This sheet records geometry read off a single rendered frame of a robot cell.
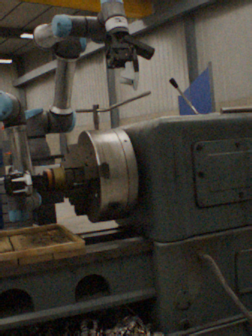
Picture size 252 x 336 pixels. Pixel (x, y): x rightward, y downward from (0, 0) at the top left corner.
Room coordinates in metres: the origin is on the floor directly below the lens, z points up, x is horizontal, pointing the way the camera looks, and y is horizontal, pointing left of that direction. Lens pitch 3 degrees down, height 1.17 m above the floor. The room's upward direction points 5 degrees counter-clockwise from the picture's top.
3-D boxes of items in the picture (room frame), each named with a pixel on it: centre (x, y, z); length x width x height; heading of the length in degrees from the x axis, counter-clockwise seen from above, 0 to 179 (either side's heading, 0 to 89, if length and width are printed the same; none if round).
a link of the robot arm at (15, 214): (1.55, 0.43, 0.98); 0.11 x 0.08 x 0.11; 173
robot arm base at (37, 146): (1.96, 0.44, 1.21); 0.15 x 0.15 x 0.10
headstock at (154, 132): (1.53, -0.28, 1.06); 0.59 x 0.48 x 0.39; 111
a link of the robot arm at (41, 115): (1.96, 0.43, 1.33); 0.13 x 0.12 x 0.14; 116
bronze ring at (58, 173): (1.32, 0.23, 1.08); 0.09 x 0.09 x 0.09; 21
